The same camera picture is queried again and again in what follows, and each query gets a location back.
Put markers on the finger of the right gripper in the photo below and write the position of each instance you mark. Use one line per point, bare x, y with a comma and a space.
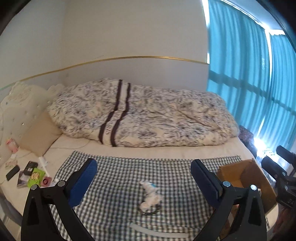
274, 169
286, 155

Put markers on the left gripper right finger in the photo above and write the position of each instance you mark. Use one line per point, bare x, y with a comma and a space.
249, 222

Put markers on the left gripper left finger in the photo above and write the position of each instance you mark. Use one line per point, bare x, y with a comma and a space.
38, 220

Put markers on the white seal plush toy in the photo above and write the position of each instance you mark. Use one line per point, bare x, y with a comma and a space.
151, 196

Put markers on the person's right hand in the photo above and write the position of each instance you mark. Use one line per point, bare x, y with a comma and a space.
284, 218

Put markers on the brown cardboard box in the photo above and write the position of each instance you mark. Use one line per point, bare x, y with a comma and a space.
245, 173

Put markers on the dark floral bag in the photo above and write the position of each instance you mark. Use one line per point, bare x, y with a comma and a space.
247, 139

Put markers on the green snack packet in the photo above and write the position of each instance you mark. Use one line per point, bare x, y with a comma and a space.
36, 177

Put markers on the small black box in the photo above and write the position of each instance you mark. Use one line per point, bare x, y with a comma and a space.
30, 168

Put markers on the white bed mattress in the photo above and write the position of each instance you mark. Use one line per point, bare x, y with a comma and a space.
64, 146

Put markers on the black phone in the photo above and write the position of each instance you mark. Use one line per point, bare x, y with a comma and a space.
12, 172

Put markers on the pink small bottle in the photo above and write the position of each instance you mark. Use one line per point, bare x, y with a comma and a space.
12, 145

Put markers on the beige pillow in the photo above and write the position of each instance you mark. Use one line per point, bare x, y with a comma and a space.
39, 138

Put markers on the teal window curtain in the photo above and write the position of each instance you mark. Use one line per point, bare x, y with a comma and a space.
252, 67

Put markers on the green checkered cloth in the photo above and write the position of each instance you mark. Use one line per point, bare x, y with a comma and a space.
112, 200

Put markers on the white plastic strip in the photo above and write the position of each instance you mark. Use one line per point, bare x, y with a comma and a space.
147, 231

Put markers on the white tufted headboard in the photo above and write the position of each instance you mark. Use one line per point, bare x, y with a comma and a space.
20, 109

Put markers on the floral patterned duvet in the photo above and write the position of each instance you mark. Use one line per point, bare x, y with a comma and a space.
117, 113

